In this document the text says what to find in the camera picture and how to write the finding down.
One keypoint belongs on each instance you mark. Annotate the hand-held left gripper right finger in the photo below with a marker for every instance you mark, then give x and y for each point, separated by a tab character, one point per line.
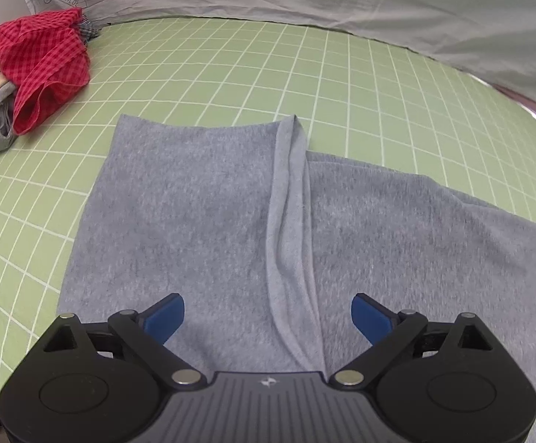
369	316

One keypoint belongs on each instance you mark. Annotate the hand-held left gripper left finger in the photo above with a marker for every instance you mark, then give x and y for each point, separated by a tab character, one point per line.
166	316

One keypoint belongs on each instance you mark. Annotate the light grey knit garment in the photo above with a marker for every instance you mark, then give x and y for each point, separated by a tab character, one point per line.
194	217

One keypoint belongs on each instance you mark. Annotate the green grid mat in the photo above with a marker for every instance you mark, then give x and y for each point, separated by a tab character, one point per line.
203	69

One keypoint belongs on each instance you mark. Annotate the red checked cloth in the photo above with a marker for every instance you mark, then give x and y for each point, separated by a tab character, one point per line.
42	60

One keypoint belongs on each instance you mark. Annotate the blue checked shirt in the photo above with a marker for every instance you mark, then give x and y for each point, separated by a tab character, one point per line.
90	31

